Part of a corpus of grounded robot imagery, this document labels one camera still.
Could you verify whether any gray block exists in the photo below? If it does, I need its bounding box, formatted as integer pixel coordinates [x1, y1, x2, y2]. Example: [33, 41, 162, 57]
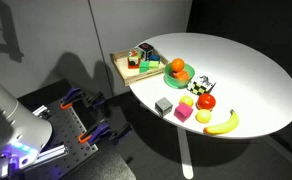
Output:
[155, 97, 173, 116]

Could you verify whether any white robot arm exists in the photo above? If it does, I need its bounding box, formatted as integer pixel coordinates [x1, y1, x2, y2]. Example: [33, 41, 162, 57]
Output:
[0, 84, 52, 179]

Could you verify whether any wooden tray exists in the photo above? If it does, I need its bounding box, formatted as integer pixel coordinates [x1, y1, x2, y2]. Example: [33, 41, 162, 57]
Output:
[110, 49, 169, 86]

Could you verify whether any dark green block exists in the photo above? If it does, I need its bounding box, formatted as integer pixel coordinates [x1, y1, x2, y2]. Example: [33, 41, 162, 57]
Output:
[139, 61, 149, 73]

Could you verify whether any light green block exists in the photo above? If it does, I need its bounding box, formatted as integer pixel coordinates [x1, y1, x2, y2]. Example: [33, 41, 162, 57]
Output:
[149, 61, 159, 69]

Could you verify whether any red white picture block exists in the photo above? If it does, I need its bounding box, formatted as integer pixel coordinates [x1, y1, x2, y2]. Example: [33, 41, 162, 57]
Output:
[127, 50, 141, 69]

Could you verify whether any blue block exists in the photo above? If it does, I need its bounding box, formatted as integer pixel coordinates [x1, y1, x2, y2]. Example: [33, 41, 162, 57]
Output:
[149, 55, 160, 61]

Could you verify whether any orange block in bowl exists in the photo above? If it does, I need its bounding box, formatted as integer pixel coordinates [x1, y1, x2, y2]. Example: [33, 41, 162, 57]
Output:
[173, 71, 190, 80]

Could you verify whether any pink block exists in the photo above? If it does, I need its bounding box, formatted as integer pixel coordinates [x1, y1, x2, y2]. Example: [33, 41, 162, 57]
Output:
[174, 103, 193, 122]

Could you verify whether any green plastic bowl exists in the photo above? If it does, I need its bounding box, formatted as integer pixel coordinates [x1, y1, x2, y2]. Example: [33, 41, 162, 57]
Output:
[164, 64, 195, 89]

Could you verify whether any orange fruit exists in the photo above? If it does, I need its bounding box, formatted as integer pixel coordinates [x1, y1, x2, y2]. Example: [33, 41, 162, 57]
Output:
[171, 58, 185, 72]

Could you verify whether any yellow lemon upper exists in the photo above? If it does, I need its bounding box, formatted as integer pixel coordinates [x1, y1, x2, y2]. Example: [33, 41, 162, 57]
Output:
[179, 95, 194, 107]

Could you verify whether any yellow lemon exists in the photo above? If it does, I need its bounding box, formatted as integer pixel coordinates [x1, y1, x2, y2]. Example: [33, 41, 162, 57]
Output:
[195, 109, 212, 123]
[179, 95, 194, 107]

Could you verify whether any black cube with letter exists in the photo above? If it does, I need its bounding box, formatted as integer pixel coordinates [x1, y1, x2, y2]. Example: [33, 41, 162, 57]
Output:
[138, 43, 154, 61]

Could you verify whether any purple clamp lower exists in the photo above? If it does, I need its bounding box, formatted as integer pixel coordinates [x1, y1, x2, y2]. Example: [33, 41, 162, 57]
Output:
[78, 122, 132, 145]

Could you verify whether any purple clamp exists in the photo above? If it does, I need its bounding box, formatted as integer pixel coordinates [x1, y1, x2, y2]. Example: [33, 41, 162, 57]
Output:
[60, 87, 106, 110]
[78, 122, 132, 145]

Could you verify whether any black white checkered box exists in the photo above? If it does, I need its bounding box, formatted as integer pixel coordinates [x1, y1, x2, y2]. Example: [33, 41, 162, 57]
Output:
[187, 75, 215, 95]

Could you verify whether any red tomato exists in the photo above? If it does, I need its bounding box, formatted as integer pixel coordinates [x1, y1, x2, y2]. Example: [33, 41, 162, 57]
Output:
[196, 93, 216, 110]

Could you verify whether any yellow lemon lower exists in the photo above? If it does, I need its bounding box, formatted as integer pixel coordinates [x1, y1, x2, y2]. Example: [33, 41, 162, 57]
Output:
[195, 109, 212, 123]

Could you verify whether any purple clamp upper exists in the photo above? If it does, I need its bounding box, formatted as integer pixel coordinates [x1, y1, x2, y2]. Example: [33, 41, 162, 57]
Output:
[60, 87, 106, 110]

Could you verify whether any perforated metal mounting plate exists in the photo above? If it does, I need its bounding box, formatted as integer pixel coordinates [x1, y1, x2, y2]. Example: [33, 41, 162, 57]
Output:
[34, 101, 98, 177]

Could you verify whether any white table leg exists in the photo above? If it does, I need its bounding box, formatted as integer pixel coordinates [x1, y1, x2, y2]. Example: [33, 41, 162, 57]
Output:
[177, 128, 194, 180]

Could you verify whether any yellow banana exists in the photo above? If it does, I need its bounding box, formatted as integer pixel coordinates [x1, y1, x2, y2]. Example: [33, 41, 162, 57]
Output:
[203, 109, 240, 135]

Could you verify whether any aluminum rail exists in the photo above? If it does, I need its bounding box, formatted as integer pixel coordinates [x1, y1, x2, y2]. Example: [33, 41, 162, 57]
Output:
[34, 145, 68, 165]

